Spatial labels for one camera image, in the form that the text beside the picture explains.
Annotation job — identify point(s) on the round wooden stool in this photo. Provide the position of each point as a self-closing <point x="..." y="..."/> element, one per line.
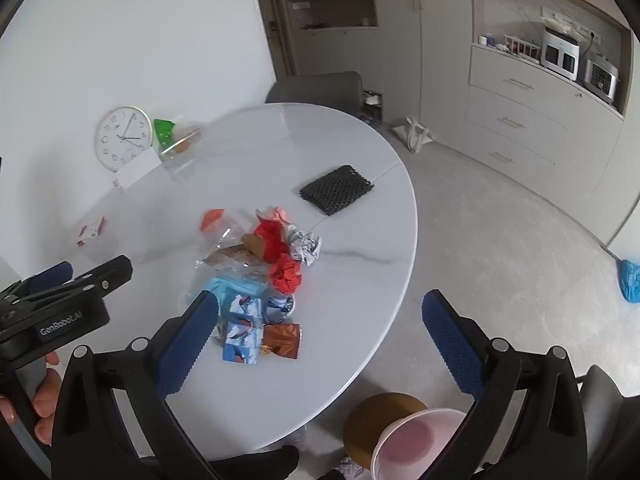
<point x="375" y="420"/>

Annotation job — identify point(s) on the brown foil wrapper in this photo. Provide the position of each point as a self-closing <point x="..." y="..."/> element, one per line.
<point x="282" y="340"/>

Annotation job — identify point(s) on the pink plastic bin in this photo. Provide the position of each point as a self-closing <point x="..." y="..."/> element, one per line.
<point x="415" y="445"/>

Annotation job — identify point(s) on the red crumpled wrapper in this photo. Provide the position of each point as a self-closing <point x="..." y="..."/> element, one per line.
<point x="286" y="275"/>

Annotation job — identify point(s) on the blue printed snack packets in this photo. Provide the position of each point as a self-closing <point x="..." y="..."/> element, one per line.
<point x="242" y="340"/>

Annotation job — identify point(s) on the green plastic bag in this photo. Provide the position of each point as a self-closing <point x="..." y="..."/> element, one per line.
<point x="162" y="132"/>

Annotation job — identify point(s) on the white card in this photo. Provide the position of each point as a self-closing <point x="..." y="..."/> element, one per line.
<point x="137" y="170"/>

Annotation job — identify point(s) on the person's left hand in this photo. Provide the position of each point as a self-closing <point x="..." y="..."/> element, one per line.
<point x="45" y="392"/>

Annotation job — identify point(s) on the beige tall cabinet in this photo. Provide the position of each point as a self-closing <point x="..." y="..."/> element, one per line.
<point x="425" y="35"/>

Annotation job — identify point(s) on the silver blue foil wrapper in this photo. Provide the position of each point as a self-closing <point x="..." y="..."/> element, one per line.
<point x="279" y="308"/>

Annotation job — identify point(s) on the pink crumpled wrapper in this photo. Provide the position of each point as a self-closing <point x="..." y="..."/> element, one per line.
<point x="275" y="215"/>

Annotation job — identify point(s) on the white countertop appliance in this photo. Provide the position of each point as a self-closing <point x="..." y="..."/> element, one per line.
<point x="560" y="55"/>

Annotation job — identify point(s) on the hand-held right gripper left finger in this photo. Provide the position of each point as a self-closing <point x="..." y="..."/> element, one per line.
<point x="192" y="345"/>

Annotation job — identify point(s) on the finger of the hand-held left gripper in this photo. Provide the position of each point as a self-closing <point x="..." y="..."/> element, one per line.
<point x="107" y="272"/>
<point x="50" y="275"/>

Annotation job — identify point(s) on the grey upholstered chair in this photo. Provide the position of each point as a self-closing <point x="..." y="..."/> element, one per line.
<point x="315" y="89"/>
<point x="602" y="410"/>

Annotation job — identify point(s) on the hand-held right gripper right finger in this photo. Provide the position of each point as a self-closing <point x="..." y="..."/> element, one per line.
<point x="450" y="345"/>

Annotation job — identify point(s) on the beige drawer cabinet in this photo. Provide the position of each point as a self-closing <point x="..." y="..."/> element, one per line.
<point x="520" y="110"/>

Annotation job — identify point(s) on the white round wall clock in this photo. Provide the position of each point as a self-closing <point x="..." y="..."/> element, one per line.
<point x="122" y="137"/>

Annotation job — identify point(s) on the light blue plastic wrapper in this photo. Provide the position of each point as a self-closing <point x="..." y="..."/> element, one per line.
<point x="240" y="287"/>

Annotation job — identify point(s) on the beige tote bag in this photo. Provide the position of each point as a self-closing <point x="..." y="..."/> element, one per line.
<point x="412" y="135"/>

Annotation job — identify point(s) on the red paper carton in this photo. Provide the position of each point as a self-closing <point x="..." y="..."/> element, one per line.
<point x="267" y="237"/>

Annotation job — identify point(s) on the silver toaster oven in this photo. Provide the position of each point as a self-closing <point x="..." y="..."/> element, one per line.
<point x="600" y="80"/>

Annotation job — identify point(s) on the black mesh mat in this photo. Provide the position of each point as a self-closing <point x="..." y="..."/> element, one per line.
<point x="337" y="190"/>

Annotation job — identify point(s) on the white dish rack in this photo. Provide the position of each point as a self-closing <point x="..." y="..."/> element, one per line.
<point x="520" y="47"/>

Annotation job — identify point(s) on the orange foil wrapper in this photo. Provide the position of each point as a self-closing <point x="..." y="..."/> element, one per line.
<point x="212" y="220"/>

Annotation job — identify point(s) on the white cup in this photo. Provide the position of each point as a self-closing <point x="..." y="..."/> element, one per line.
<point x="485" y="40"/>

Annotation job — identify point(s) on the person's dark-socked foot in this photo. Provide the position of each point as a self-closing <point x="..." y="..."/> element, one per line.
<point x="260" y="462"/>

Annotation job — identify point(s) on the clear bag of snacks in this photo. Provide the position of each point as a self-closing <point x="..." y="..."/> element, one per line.
<point x="184" y="146"/>

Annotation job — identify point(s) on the silver crumpled foil wrapper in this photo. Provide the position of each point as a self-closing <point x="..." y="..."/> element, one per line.
<point x="305" y="247"/>

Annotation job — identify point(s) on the small red white box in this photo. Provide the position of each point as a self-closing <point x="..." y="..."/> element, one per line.
<point x="91" y="230"/>

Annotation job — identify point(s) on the clear bag with brown bread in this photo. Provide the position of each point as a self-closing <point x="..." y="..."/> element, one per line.
<point x="232" y="255"/>

